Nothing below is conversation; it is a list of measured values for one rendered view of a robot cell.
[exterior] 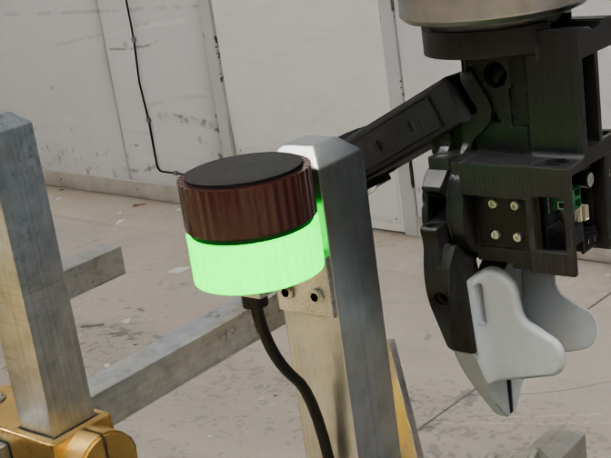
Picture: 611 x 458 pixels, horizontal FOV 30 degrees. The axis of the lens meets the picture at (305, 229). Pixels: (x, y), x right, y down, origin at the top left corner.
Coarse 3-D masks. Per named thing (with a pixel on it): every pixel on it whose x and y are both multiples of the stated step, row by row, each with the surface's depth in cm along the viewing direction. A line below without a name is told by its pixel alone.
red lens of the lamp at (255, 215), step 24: (192, 192) 48; (216, 192) 48; (240, 192) 48; (264, 192) 48; (288, 192) 48; (312, 192) 50; (192, 216) 49; (216, 216) 48; (240, 216) 48; (264, 216) 48; (288, 216) 49; (312, 216) 50; (216, 240) 49
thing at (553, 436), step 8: (552, 432) 87; (560, 432) 87; (568, 432) 87; (536, 440) 86; (544, 440) 86; (552, 440) 86; (560, 440) 86; (568, 440) 86; (576, 440) 86; (584, 440) 86; (528, 448) 85; (544, 448) 85; (552, 448) 85; (560, 448) 85; (568, 448) 85; (576, 448) 85; (584, 448) 86; (520, 456) 84; (552, 456) 84; (560, 456) 84; (568, 456) 84; (576, 456) 85; (584, 456) 86
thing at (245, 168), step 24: (216, 168) 51; (240, 168) 50; (264, 168) 50; (288, 168) 49; (240, 240) 48; (264, 240) 49; (288, 288) 55; (312, 288) 54; (312, 312) 54; (264, 336) 52; (312, 408) 55
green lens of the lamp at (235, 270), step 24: (192, 240) 50; (288, 240) 49; (312, 240) 50; (192, 264) 51; (216, 264) 49; (240, 264) 49; (264, 264) 49; (288, 264) 49; (312, 264) 50; (216, 288) 49; (240, 288) 49; (264, 288) 49
